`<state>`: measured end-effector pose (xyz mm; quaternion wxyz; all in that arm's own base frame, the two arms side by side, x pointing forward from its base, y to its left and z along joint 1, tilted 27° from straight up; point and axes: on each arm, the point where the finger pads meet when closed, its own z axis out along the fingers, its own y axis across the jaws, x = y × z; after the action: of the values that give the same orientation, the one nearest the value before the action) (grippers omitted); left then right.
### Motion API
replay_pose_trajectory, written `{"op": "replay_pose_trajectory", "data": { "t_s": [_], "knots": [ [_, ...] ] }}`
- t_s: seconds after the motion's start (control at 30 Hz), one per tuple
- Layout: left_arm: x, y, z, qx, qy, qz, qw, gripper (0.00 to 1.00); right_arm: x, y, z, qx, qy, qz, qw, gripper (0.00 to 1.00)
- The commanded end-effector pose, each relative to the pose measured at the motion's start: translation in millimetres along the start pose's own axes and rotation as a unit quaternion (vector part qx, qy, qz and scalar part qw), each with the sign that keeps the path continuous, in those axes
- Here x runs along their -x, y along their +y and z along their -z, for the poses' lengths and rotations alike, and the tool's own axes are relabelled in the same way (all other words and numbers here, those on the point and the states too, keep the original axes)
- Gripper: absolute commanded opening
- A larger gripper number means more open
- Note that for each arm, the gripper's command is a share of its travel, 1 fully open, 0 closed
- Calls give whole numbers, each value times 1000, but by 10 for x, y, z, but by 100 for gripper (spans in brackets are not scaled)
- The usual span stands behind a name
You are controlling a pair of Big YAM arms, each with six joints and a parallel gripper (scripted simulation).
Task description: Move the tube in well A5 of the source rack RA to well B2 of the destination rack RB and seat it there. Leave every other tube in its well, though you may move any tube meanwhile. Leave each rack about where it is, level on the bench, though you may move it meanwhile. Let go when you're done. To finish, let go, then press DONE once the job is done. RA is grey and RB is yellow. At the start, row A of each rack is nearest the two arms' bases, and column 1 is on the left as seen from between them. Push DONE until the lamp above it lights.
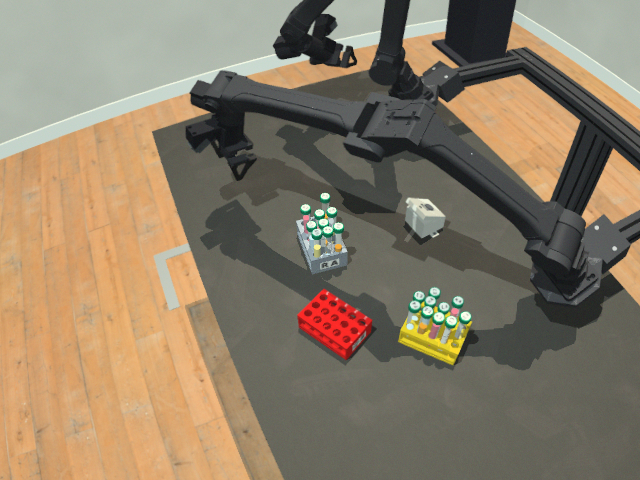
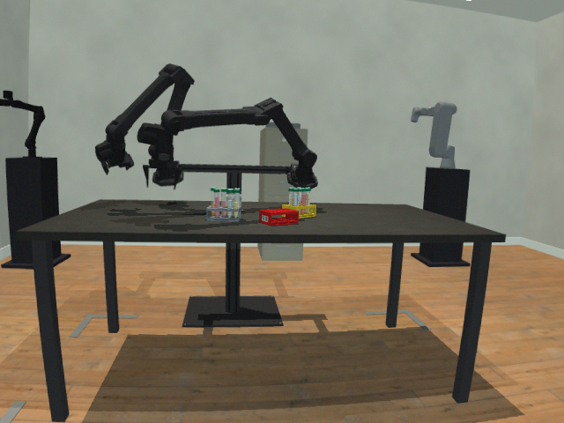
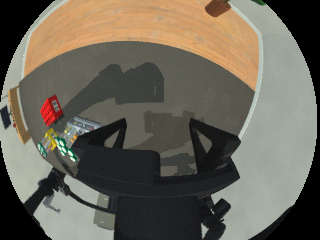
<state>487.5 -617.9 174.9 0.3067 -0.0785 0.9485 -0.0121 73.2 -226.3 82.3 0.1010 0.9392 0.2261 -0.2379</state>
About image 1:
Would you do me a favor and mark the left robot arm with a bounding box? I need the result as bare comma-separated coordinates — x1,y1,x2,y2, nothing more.
186,70,598,301

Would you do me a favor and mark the red tube rack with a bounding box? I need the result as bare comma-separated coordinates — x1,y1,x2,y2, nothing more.
297,289,372,360

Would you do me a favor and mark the test tube with pink liquid and green-white cap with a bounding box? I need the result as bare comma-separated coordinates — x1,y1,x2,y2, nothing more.
300,204,311,234

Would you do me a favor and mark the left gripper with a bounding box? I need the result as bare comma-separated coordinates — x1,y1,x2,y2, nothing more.
211,118,257,181

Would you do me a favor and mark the yellow tube rack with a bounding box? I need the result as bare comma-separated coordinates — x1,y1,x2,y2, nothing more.
398,311,471,365

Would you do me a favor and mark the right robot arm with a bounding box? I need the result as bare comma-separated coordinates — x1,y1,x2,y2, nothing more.
273,0,434,100

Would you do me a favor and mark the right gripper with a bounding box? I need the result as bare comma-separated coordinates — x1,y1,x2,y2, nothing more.
309,39,357,68

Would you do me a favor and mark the grey tube rack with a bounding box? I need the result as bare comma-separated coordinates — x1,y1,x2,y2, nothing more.
296,219,348,274

